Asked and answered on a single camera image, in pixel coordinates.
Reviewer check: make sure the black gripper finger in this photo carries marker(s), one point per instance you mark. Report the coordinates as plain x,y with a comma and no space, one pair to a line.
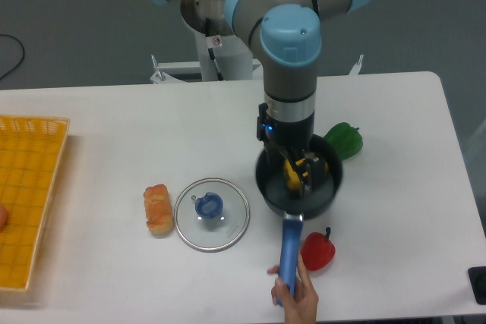
309,174
270,151

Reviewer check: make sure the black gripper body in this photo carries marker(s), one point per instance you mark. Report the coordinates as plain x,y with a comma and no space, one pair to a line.
286,135

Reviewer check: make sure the black pot blue handle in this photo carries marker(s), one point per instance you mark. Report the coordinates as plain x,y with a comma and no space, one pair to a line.
294,208

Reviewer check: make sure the yellow bell pepper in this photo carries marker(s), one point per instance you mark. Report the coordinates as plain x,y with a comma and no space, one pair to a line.
292,180

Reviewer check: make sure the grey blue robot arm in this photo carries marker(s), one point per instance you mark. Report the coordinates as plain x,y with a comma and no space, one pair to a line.
284,35

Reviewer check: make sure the glass lid blue knob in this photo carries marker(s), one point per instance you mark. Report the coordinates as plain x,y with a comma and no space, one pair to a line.
211,215

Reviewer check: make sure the person's hand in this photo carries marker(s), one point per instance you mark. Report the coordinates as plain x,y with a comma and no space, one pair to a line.
300,307

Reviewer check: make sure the green bell pepper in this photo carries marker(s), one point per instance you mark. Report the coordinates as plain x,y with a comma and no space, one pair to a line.
345,139

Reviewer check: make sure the red bell pepper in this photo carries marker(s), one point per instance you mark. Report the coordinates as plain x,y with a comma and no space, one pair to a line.
318,250

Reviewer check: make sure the bread loaf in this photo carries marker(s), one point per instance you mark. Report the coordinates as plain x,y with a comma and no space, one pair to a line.
158,209

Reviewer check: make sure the black device at table edge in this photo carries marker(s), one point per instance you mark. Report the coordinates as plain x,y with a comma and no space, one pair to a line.
477,277

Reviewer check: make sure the yellow wicker basket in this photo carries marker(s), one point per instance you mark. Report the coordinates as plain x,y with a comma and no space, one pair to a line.
31,152

